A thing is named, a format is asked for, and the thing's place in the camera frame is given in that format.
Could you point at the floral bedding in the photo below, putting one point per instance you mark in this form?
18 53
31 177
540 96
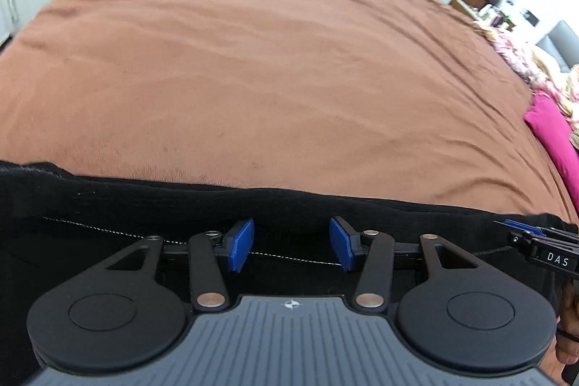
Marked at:
520 56

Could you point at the brown blanket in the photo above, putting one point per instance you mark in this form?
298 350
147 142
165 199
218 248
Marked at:
271 74

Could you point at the person's right hand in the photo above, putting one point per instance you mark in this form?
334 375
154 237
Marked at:
571 304

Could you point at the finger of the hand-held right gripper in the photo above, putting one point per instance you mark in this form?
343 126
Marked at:
524 225

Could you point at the pink pillow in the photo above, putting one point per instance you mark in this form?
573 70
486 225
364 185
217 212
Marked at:
554 132

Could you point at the grey headboard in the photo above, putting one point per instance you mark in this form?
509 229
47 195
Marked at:
558 40

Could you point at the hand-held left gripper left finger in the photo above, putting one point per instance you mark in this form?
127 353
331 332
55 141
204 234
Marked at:
239 243

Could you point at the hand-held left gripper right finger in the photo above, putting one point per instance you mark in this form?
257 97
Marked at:
343 243

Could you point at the black pants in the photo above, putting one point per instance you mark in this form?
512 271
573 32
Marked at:
135 205

